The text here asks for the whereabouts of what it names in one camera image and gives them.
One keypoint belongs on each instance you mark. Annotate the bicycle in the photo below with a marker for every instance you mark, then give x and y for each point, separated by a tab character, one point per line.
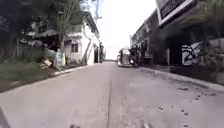
190	55

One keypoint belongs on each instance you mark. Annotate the bush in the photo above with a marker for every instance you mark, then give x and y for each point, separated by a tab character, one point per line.
214	58

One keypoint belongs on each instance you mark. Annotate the group of trees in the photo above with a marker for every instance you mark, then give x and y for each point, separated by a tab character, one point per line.
33	20

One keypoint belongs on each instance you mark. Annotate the pale concrete kerb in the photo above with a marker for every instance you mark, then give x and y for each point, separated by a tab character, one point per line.
200	82
70	70

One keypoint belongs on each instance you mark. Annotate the white building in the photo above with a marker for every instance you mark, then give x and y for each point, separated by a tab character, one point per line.
88	46

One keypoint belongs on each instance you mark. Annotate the vehicle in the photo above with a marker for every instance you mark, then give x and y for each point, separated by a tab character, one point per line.
124	57

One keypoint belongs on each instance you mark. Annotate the pile of rubbish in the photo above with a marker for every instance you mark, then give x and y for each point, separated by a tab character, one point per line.
50	60

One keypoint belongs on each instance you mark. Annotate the grey concrete road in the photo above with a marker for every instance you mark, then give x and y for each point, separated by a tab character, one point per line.
100	96

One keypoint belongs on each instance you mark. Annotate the grass verge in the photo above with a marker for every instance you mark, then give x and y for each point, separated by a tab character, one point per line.
20	74

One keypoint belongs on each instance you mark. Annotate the utility pole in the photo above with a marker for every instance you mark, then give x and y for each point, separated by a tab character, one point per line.
97	8

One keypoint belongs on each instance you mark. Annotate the row of buildings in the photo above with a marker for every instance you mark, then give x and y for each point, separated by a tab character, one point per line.
173	30

